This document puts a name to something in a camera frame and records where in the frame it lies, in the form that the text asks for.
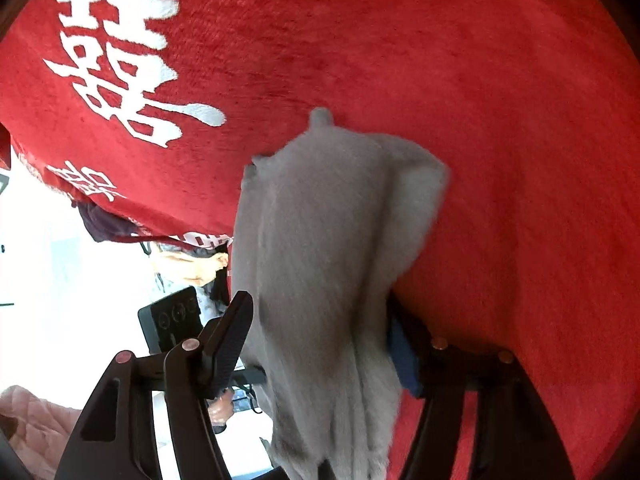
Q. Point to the red printed blanket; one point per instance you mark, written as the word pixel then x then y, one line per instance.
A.
pixel 450 110

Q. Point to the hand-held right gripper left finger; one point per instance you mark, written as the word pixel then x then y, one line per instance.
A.
pixel 227 350

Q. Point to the dark cloth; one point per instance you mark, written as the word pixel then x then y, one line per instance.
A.
pixel 102 225

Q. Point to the person's left hand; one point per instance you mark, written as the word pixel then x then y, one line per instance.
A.
pixel 222 409

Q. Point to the black cloth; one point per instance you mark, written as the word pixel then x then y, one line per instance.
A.
pixel 220 285

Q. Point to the grey small garment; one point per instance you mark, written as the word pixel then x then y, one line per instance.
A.
pixel 320 240

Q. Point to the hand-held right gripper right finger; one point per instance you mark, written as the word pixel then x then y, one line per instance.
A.
pixel 404 360

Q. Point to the pink quilted clothing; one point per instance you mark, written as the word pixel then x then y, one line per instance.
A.
pixel 30 425

